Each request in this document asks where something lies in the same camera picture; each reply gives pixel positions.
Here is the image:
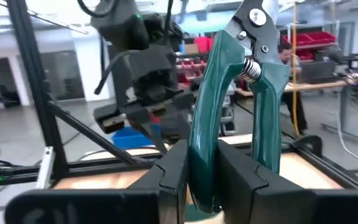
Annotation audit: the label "person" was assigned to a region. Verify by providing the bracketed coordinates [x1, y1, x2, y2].
[277, 42, 309, 134]

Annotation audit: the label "blue plastic bin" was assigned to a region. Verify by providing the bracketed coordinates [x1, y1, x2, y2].
[110, 124, 162, 150]

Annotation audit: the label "wooden background table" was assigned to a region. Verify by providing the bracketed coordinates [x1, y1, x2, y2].
[234, 73, 358, 146]

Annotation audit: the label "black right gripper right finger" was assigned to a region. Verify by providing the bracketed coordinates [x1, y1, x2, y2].
[218, 139, 358, 224]

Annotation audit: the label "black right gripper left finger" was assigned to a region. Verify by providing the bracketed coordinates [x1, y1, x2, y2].
[4, 139, 189, 224]

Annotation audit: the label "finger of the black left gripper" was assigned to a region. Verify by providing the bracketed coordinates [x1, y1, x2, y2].
[126, 108, 169, 155]

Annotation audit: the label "red storage bins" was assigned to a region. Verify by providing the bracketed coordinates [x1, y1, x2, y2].
[280, 30, 337, 62]

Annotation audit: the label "black looped gripper cable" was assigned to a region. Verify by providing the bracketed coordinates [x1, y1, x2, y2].
[94, 49, 142, 96]

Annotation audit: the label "yellow hanging cable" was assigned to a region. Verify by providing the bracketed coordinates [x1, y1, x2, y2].
[291, 0, 301, 138]

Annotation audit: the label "black aluminium rig frame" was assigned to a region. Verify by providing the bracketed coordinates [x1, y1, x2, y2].
[0, 0, 358, 190]

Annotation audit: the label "green pruning shears with strap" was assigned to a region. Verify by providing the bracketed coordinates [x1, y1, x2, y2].
[187, 0, 291, 215]

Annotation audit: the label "silver metal bracket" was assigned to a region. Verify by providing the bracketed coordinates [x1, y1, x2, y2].
[35, 146, 56, 189]

